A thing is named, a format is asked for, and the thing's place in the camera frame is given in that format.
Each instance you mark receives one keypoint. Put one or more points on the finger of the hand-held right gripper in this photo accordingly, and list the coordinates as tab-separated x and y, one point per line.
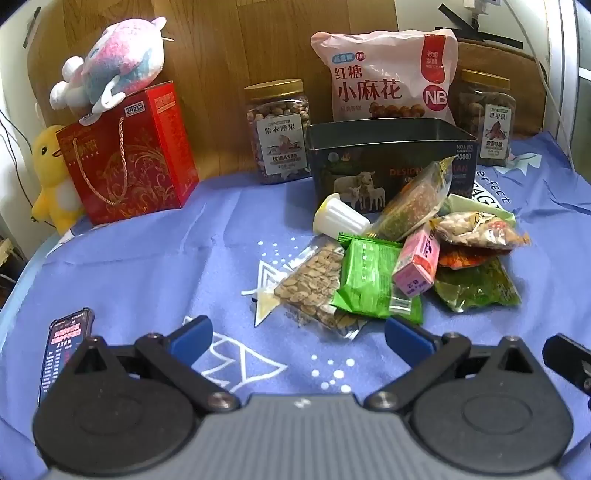
565	355

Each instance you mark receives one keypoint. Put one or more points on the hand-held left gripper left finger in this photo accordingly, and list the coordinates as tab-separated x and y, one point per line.
191	337

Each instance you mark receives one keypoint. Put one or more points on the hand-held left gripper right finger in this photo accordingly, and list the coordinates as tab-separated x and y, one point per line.
406	334

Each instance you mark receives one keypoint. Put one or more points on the bright green snack packet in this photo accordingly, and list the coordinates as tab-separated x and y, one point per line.
369	277

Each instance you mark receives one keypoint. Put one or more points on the small pink carton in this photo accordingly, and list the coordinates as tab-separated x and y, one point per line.
415	265

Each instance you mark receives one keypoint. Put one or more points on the green pickled vegetable packet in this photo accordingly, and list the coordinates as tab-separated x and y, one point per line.
475	286

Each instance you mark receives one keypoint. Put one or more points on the red spicy snack packet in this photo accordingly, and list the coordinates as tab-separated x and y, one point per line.
461	257

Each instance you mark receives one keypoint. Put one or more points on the clear packet of pale seeds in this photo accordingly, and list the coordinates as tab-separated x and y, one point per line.
309	284

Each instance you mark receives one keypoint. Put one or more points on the clear packet of mixed nuts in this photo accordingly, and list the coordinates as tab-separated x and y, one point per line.
480	230

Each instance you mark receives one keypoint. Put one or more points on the clear packet of grain bar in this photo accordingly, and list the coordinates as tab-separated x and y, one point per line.
415	198

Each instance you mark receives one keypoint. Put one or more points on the white jelly cup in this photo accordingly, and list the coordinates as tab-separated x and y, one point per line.
337	217

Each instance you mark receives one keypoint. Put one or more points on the pale green packet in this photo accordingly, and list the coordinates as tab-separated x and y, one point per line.
480	205

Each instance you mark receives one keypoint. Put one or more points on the dark tin box with sheep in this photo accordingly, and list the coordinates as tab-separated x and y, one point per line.
360	157

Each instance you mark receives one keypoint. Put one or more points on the blue printed table cloth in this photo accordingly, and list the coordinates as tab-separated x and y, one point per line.
138	277

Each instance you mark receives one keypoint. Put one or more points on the black smartphone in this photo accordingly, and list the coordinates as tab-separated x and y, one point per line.
62	350

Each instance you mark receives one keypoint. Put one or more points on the yellow duck plush toy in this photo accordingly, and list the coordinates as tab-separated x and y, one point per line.
51	180

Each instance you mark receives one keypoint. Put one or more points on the nut jar with purple label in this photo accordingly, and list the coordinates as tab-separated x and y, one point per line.
279	134

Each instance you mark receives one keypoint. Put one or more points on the nut jar with red label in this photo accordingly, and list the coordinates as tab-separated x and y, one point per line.
489	120

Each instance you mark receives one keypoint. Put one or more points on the large pink snack bag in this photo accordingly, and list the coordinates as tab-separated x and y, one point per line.
383	78

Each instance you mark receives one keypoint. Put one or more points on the brown panel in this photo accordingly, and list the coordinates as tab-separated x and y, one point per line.
526	74

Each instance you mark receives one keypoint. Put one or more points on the pink and blue plush toy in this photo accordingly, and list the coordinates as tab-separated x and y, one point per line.
120	60

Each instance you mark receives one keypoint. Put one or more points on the wooden back board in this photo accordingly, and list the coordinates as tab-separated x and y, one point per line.
221	50

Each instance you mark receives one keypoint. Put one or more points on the black tape strip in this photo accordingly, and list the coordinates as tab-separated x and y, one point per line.
491	40
457	16

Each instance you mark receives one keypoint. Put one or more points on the white power adapter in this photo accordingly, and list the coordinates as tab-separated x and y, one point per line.
482	4

